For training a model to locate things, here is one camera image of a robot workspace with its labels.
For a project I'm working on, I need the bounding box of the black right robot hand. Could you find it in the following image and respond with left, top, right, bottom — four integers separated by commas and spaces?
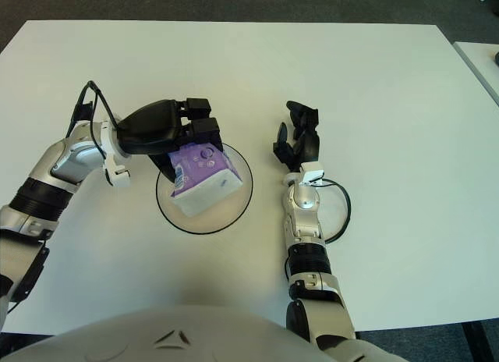
271, 100, 321, 172

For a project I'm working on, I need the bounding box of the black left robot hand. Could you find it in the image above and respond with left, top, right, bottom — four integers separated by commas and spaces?
116, 98, 226, 186

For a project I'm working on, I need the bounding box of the purple tissue paper pack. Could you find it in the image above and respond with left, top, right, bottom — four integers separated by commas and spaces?
167, 143, 243, 218

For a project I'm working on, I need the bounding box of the white plate with black rim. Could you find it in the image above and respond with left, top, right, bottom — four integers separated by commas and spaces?
155, 143, 253, 235

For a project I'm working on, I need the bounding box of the white side table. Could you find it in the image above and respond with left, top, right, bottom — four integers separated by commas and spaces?
451, 41, 499, 108

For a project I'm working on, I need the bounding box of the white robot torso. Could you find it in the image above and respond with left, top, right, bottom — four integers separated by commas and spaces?
0, 303, 324, 362

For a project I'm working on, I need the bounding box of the black table leg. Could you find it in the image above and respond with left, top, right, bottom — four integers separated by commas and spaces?
462, 321, 488, 362

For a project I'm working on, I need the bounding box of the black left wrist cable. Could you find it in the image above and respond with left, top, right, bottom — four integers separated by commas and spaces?
64, 80, 122, 160

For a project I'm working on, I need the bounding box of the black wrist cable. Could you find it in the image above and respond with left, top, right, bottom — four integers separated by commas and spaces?
321, 178, 352, 245
64, 80, 122, 160

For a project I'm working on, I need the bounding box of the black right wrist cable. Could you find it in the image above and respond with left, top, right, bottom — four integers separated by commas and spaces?
321, 178, 352, 245

